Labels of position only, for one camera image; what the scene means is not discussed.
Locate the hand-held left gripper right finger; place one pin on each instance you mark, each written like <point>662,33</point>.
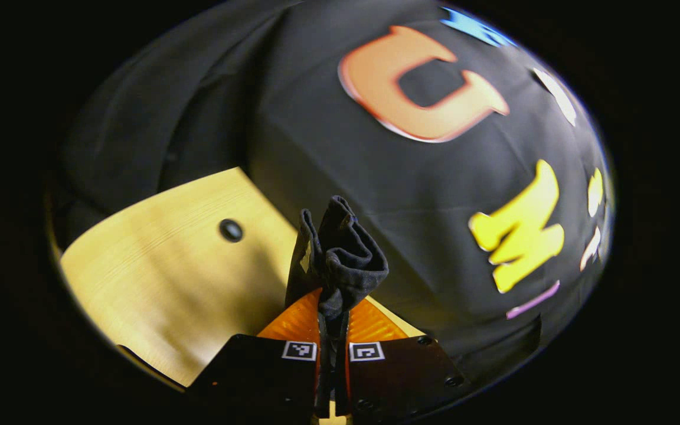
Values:
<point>399,372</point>

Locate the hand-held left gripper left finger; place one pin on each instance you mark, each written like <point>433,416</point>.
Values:
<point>257,378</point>

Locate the black jeans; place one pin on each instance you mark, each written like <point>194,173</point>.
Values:
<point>340,254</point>

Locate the black table grommet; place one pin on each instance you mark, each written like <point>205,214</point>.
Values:
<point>231,230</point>

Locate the black backdrop cloth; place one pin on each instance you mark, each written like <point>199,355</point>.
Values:
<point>316,147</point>

